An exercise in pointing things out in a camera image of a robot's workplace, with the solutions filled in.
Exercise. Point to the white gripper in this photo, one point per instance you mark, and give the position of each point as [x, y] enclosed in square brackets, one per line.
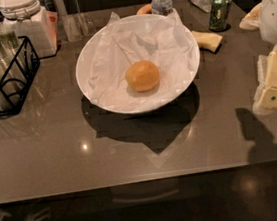
[274, 15]

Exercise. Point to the orange fruit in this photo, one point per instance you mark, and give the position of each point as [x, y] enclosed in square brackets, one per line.
[142, 76]

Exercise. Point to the orange object behind bowl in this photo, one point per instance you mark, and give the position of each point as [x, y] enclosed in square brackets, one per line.
[144, 10]

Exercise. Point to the white bowl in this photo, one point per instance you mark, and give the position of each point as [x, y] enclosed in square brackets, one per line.
[88, 85]

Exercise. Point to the green soda can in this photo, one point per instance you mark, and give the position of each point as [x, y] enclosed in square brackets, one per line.
[219, 15]

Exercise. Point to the white paper liner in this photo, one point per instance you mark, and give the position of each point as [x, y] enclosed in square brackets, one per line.
[127, 46]

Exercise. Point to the upright clear water bottle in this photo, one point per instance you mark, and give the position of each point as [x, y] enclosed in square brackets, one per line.
[162, 7]

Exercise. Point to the white ceramic lidded jar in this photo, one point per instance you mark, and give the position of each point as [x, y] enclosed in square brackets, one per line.
[31, 19]

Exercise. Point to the black wire rack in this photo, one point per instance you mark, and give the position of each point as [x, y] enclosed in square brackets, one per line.
[27, 60]

